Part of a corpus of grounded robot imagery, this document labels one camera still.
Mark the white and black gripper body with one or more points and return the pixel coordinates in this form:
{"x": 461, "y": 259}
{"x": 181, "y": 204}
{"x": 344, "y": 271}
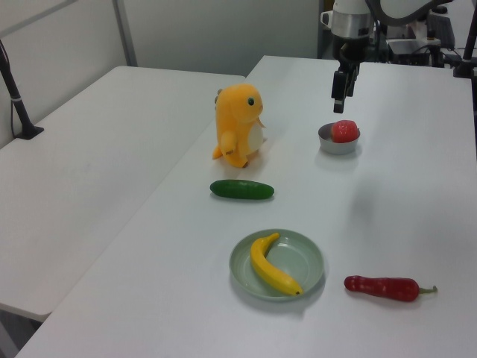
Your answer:
{"x": 350, "y": 26}

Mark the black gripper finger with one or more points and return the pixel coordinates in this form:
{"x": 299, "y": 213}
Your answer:
{"x": 338, "y": 91}
{"x": 351, "y": 82}

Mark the green cucumber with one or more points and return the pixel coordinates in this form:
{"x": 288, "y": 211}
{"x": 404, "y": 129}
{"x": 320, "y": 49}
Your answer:
{"x": 242, "y": 189}

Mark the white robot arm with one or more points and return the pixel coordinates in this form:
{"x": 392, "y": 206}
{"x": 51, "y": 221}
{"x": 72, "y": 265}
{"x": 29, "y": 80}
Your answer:
{"x": 406, "y": 9}

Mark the small metal bowl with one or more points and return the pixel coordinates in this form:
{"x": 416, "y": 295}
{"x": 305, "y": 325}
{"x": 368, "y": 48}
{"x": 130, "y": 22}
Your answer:
{"x": 337, "y": 147}

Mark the red apple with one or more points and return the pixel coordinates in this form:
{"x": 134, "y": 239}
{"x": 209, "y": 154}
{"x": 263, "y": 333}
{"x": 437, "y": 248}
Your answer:
{"x": 344, "y": 131}

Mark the white background device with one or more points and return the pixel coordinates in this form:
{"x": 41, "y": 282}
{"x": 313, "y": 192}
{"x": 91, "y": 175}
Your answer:
{"x": 408, "y": 48}

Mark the orange plush dinosaur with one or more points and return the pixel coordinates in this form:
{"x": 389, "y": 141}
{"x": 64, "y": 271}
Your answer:
{"x": 236, "y": 123}

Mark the light green plate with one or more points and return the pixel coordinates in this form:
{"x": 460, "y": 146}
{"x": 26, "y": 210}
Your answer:
{"x": 298, "y": 261}

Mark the yellow banana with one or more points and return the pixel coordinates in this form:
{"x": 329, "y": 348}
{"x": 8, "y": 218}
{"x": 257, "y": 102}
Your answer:
{"x": 266, "y": 266}

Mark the red chili pepper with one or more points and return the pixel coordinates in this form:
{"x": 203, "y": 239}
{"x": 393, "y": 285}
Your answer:
{"x": 384, "y": 288}

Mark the black camera stand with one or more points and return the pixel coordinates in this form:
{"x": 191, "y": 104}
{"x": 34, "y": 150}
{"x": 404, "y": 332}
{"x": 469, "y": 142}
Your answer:
{"x": 466, "y": 48}
{"x": 16, "y": 100}

